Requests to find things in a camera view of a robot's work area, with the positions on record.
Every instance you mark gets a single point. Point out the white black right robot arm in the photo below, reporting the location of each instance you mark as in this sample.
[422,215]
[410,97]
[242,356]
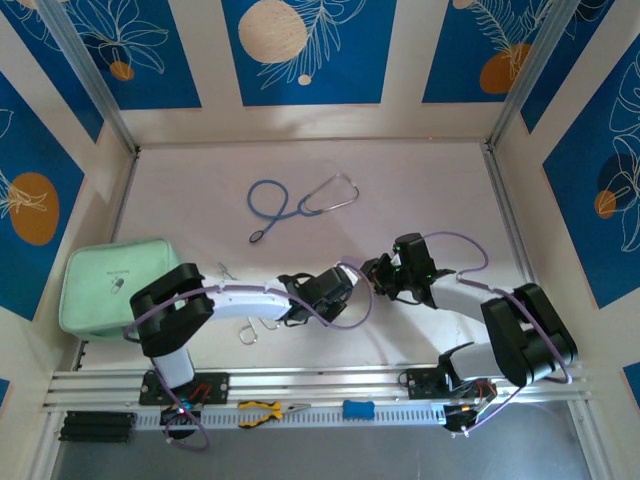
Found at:
[460,295]

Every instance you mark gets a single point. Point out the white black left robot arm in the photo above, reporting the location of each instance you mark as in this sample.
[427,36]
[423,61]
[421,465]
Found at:
[250,302]

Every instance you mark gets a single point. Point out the blue stethoscope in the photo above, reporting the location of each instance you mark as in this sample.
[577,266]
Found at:
[268,182]

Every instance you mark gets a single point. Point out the yellow black pliers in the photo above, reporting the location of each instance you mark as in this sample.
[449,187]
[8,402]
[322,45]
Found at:
[260,414]

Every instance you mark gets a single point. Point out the mint green zip pouch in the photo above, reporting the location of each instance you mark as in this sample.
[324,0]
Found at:
[95,300]

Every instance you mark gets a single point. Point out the black bar stack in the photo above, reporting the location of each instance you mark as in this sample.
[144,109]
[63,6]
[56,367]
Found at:
[97,427]

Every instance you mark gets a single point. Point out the aluminium mounting rail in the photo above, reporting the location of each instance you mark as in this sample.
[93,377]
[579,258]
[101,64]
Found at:
[325,380]

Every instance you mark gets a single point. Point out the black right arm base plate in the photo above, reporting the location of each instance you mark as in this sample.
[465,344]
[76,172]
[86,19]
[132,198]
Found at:
[422,384]

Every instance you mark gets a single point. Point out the aluminium table side rail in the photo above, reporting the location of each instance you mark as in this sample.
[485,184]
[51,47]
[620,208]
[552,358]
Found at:
[511,225]

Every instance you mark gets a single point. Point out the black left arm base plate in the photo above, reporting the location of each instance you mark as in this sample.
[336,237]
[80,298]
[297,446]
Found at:
[215,387]

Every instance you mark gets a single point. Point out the aluminium frame post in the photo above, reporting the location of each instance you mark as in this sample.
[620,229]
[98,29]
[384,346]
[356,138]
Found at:
[91,75]
[529,75]

